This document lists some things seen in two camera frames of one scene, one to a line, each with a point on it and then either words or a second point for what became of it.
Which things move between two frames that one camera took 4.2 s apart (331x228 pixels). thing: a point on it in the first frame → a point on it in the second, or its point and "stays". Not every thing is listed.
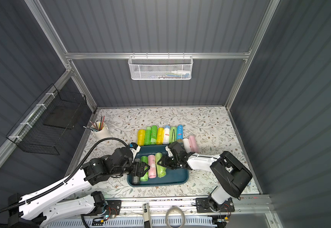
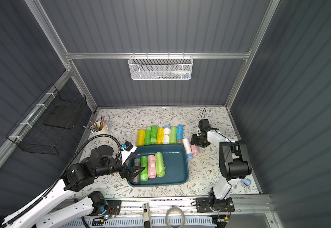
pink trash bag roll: x=151 y=166 stays
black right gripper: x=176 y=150 → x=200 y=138
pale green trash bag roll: x=161 y=170 stays
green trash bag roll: x=145 y=178 stays
